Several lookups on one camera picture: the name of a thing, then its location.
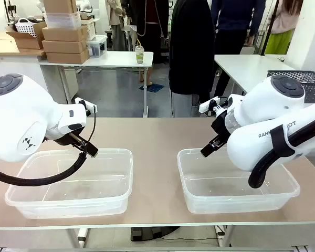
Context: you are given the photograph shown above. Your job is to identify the person in black and maroon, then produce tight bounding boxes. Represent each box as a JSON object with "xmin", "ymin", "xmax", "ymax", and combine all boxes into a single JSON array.
[{"xmin": 128, "ymin": 0, "xmax": 172, "ymax": 82}]

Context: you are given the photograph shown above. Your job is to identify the black strap on right arm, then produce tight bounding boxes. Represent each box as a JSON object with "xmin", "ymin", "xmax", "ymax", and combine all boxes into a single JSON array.
[{"xmin": 271, "ymin": 124, "xmax": 296, "ymax": 159}]

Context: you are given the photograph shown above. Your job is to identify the clear plastic bin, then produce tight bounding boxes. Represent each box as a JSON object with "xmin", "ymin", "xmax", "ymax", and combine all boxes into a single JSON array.
[
  {"xmin": 4, "ymin": 148, "xmax": 133, "ymax": 220},
  {"xmin": 176, "ymin": 148, "xmax": 301, "ymax": 215}
]

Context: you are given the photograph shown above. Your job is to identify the person in beige coat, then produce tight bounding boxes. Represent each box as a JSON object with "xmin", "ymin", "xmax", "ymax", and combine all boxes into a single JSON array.
[{"xmin": 106, "ymin": 0, "xmax": 127, "ymax": 52}]

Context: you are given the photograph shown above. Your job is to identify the white power strip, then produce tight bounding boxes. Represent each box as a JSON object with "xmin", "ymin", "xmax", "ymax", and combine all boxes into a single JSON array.
[{"xmin": 215, "ymin": 225, "xmax": 226, "ymax": 240}]

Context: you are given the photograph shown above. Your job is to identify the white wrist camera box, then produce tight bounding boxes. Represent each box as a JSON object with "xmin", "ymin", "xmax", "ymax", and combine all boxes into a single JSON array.
[
  {"xmin": 74, "ymin": 97, "xmax": 98, "ymax": 117},
  {"xmin": 198, "ymin": 96, "xmax": 228, "ymax": 117}
]

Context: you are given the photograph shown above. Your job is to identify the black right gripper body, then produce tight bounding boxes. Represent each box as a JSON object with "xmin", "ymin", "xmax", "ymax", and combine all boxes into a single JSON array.
[{"xmin": 211, "ymin": 113, "xmax": 230, "ymax": 144}]

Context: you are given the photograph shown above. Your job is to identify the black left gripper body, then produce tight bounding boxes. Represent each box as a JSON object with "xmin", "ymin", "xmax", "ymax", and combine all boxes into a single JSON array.
[{"xmin": 53, "ymin": 132, "xmax": 89, "ymax": 152}]

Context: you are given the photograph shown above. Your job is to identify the black right arm cable sleeve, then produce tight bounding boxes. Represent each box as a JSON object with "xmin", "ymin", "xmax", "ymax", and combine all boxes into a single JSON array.
[{"xmin": 248, "ymin": 113, "xmax": 315, "ymax": 190}]

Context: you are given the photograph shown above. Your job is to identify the person in black top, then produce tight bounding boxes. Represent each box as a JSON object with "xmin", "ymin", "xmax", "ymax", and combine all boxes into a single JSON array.
[{"xmin": 169, "ymin": 0, "xmax": 216, "ymax": 118}]

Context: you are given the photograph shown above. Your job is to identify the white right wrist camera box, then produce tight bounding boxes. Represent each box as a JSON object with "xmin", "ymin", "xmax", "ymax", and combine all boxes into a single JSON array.
[{"xmin": 198, "ymin": 96, "xmax": 228, "ymax": 117}]

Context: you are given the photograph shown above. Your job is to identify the clear storage box white lid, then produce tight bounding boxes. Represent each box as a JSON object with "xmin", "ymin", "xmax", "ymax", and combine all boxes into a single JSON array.
[{"xmin": 87, "ymin": 35, "xmax": 109, "ymax": 58}]

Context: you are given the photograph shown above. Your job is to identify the tall cardboard box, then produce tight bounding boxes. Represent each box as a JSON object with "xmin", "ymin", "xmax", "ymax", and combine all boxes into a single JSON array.
[{"xmin": 44, "ymin": 0, "xmax": 78, "ymax": 14}]

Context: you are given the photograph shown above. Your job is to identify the person in navy top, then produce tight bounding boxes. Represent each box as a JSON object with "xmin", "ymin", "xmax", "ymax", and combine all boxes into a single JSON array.
[{"xmin": 211, "ymin": 0, "xmax": 267, "ymax": 98}]

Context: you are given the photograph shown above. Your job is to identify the white slotted plastic basket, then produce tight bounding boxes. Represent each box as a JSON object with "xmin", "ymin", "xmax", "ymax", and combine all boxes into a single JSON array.
[{"xmin": 14, "ymin": 17, "xmax": 40, "ymax": 39}]

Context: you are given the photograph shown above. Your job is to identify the white table with metal legs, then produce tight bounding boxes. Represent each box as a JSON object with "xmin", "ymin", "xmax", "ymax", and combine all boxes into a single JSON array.
[{"xmin": 39, "ymin": 50, "xmax": 154, "ymax": 118}]

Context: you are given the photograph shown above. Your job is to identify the black perforated plastic crate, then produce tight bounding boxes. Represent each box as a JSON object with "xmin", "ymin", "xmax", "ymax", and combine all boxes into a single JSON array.
[{"xmin": 267, "ymin": 70, "xmax": 315, "ymax": 105}]

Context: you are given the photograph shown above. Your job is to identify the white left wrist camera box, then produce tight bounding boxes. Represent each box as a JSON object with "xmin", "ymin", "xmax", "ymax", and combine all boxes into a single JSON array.
[{"xmin": 74, "ymin": 97, "xmax": 98, "ymax": 117}]

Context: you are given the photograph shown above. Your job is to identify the white table leg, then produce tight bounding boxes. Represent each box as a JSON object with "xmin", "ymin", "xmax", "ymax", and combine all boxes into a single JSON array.
[
  {"xmin": 65, "ymin": 227, "xmax": 90, "ymax": 249},
  {"xmin": 214, "ymin": 225, "xmax": 236, "ymax": 247}
]

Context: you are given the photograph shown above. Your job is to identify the flat cardboard box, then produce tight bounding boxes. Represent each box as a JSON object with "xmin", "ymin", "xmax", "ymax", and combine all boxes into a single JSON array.
[
  {"xmin": 45, "ymin": 50, "xmax": 90, "ymax": 65},
  {"xmin": 41, "ymin": 26, "xmax": 89, "ymax": 41},
  {"xmin": 41, "ymin": 39, "xmax": 89, "ymax": 54}
]

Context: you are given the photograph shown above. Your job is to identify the black arm cable sleeve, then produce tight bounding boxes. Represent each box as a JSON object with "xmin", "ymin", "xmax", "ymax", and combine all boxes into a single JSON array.
[
  {"xmin": 248, "ymin": 113, "xmax": 315, "ymax": 190},
  {"xmin": 0, "ymin": 104, "xmax": 97, "ymax": 187}
]

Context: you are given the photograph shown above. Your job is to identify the plastic cup green drink straw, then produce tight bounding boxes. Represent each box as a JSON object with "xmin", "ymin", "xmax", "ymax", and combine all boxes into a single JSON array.
[{"xmin": 134, "ymin": 38, "xmax": 145, "ymax": 65}]

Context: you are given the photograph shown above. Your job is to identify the black stand pole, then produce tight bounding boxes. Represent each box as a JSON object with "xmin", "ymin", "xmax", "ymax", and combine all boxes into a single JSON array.
[{"xmin": 261, "ymin": 0, "xmax": 280, "ymax": 56}]

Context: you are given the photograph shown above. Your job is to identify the blue floor mat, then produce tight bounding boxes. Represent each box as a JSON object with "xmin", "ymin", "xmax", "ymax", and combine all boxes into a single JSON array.
[{"xmin": 139, "ymin": 83, "xmax": 165, "ymax": 93}]

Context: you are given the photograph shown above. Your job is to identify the black left arm cable sleeve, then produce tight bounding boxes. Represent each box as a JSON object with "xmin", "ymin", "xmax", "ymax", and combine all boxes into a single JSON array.
[{"xmin": 0, "ymin": 104, "xmax": 97, "ymax": 187}]

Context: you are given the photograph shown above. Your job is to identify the open cardboard box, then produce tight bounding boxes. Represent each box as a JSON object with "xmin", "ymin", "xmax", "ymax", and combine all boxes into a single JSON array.
[{"xmin": 5, "ymin": 22, "xmax": 47, "ymax": 50}]

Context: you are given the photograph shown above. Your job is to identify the person in pink and lime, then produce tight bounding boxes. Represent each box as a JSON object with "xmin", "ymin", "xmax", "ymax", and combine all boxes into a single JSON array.
[{"xmin": 264, "ymin": 0, "xmax": 301, "ymax": 56}]

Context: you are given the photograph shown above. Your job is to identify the black base under table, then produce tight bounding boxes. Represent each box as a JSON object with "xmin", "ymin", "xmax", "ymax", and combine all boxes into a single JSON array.
[{"xmin": 130, "ymin": 226, "xmax": 181, "ymax": 242}]

